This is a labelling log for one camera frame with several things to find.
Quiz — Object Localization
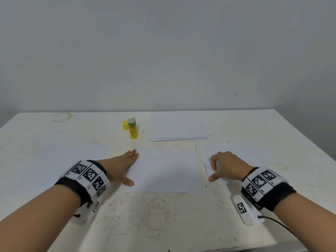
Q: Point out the person's right hand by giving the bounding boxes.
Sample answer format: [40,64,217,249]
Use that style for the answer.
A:
[208,151,258,183]

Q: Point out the person's left hand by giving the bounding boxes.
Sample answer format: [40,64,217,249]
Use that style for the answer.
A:
[98,149,140,187]

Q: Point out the stack of white paper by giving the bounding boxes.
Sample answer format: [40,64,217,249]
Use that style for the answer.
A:
[26,146,113,189]
[201,143,274,184]

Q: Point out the yellow glue stick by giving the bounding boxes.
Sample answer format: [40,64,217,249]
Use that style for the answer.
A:
[126,116,139,140]

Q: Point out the glued white paper sheet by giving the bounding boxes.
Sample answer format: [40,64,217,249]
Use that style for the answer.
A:
[124,148,207,195]
[148,112,211,142]

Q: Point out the person's left forearm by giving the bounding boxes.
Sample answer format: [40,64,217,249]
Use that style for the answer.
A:
[0,184,82,252]

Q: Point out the person's right forearm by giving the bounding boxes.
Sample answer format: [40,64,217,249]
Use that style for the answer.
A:
[273,194,336,252]

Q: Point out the black marker wristband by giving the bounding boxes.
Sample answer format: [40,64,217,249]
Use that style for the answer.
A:
[241,167,297,212]
[55,159,110,206]

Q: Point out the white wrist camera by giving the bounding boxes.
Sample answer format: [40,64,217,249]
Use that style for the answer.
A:
[232,194,263,227]
[71,199,102,226]

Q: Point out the black cable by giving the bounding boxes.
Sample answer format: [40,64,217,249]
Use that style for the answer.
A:
[260,215,295,237]

